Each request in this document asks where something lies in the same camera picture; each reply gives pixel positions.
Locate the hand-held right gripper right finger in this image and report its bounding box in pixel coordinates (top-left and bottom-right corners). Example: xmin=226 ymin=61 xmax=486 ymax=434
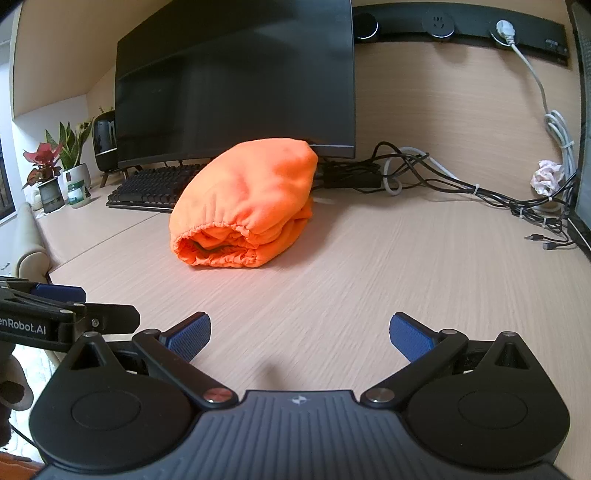
xmin=360 ymin=311 xmax=532 ymax=407

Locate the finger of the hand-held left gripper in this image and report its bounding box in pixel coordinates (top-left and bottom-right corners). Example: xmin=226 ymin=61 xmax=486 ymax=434
xmin=0 ymin=276 xmax=88 ymax=304

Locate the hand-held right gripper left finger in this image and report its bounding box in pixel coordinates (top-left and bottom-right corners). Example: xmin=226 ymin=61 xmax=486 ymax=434
xmin=69 ymin=311 xmax=236 ymax=407

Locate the orange pumpkin costume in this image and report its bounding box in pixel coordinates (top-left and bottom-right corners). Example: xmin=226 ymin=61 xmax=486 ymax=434
xmin=168 ymin=136 xmax=319 ymax=269

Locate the red leaf potted plant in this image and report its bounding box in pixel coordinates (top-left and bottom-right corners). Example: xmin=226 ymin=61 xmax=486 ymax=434
xmin=22 ymin=142 xmax=65 ymax=214

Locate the white jar with green label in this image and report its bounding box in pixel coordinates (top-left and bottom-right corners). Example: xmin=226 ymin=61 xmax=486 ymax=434
xmin=67 ymin=181 xmax=92 ymax=209

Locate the snake plant in white pot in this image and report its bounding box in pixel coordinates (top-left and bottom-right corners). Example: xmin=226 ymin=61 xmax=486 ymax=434
xmin=45 ymin=117 xmax=95 ymax=195

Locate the black keyboard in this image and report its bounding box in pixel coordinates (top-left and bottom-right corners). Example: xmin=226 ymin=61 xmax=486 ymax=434
xmin=106 ymin=164 xmax=211 ymax=213

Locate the black retro speaker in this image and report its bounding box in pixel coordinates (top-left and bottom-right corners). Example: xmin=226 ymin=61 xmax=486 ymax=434
xmin=92 ymin=108 xmax=130 ymax=188

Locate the crumpled white tissue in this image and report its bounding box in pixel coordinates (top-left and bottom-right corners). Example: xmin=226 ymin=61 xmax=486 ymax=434
xmin=530 ymin=159 xmax=565 ymax=195

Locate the computer case with glass panel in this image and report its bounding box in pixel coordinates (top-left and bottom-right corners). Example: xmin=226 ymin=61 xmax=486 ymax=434
xmin=566 ymin=0 xmax=591 ymax=264

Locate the black computer monitor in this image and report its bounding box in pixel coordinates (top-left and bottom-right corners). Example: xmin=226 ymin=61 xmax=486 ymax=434
xmin=114 ymin=0 xmax=356 ymax=169

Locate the black cable bundle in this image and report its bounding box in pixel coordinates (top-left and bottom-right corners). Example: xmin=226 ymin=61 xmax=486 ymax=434
xmin=318 ymin=141 xmax=575 ymax=252

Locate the black socket rail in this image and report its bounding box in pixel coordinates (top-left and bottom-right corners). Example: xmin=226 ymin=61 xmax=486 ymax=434
xmin=353 ymin=2 xmax=571 ymax=65

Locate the white power cable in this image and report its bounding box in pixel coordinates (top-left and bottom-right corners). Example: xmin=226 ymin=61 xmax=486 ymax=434
xmin=495 ymin=18 xmax=580 ymax=176

